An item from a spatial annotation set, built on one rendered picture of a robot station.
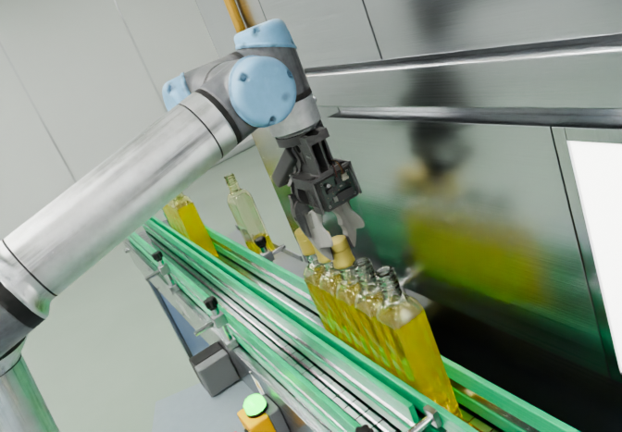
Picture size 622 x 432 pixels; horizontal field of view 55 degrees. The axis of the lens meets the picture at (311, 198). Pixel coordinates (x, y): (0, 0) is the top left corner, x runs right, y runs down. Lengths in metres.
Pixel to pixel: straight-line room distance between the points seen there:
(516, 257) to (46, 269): 0.56
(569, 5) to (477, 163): 0.23
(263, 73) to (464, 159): 0.30
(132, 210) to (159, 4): 6.27
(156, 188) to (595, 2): 0.45
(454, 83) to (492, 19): 0.09
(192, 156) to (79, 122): 5.99
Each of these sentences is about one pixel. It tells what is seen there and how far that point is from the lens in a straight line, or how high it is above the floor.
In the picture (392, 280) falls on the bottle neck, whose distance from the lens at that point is 0.85.
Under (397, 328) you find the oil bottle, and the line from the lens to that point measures 0.87.
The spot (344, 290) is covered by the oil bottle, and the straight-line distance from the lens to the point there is 0.96.
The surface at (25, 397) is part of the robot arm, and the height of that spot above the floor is 1.23.
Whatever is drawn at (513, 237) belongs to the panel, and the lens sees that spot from 0.81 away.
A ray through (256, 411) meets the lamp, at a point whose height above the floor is 0.84.
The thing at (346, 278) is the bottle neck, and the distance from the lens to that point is 0.96.
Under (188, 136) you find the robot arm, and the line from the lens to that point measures 0.63.
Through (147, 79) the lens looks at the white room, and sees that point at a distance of 6.74.
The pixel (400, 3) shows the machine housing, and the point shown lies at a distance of 0.82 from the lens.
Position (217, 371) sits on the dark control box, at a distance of 1.47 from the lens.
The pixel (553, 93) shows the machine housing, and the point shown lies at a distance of 0.67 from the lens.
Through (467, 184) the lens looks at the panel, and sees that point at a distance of 0.81.
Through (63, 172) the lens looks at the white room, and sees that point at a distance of 6.62.
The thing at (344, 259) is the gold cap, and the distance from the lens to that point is 0.94.
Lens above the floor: 1.55
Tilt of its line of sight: 19 degrees down
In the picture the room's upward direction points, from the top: 22 degrees counter-clockwise
